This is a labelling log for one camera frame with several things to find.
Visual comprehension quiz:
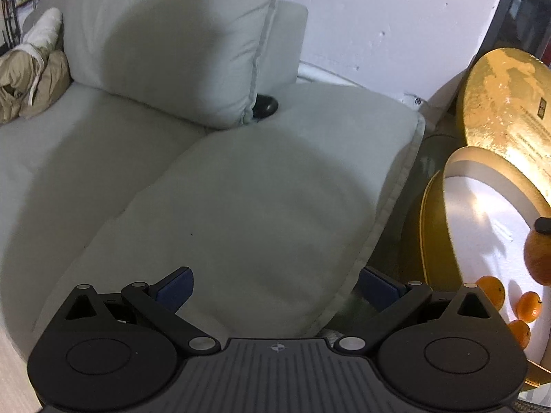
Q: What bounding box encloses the grey sofa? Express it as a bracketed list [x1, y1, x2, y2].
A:
[0, 0, 427, 353]

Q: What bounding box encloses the grey back cushion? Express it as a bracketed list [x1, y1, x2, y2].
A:
[60, 0, 298, 130]

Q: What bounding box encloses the black round object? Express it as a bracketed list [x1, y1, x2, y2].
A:
[254, 94, 280, 120]

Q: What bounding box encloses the dark shelf rack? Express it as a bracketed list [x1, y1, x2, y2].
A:
[0, 0, 56, 48]

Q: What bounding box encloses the white cloth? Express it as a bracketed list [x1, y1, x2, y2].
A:
[17, 7, 65, 70]

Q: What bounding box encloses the gold round gift box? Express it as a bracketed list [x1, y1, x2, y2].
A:
[419, 146, 551, 390]

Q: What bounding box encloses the glass desktop table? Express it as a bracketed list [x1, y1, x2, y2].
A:
[319, 131, 551, 413]

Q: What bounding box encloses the gold round box lid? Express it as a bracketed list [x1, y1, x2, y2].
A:
[456, 47, 551, 218]

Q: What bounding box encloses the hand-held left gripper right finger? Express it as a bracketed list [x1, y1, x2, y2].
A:
[333, 266, 494, 353]

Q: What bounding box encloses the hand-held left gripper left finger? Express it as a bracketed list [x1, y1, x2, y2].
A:
[64, 266, 221, 353]

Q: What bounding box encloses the yellow-red apple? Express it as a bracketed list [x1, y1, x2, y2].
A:
[524, 230, 551, 287]

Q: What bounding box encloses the beige jacket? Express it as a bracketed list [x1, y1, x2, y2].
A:
[0, 49, 72, 123]

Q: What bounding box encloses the orange mandarin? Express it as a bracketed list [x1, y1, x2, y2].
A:
[474, 276, 505, 310]
[516, 292, 542, 323]
[508, 319, 531, 350]

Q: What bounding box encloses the grey seat cushion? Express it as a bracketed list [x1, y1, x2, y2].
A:
[0, 81, 207, 323]
[34, 82, 427, 347]

